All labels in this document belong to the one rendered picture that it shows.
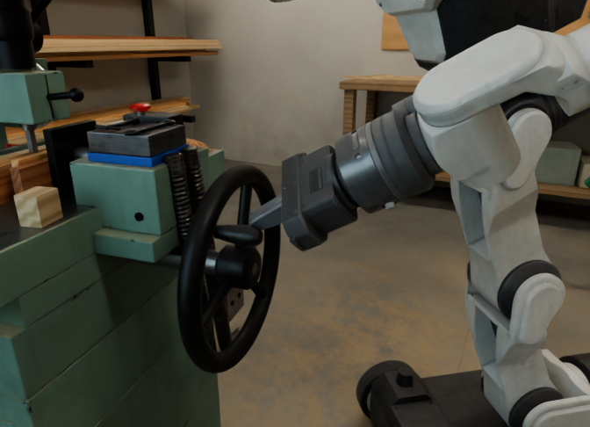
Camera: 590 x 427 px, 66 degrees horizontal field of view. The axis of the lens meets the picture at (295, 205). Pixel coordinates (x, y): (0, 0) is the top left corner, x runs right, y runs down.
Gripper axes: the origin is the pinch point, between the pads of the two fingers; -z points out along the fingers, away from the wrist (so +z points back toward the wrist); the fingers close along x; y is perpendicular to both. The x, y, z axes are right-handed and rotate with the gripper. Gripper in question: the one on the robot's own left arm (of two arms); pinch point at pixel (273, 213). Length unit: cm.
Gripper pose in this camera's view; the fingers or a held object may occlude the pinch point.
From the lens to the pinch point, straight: 53.3
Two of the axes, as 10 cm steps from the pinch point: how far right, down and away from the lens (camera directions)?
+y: -5.7, -5.2, -6.4
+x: -0.2, -7.7, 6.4
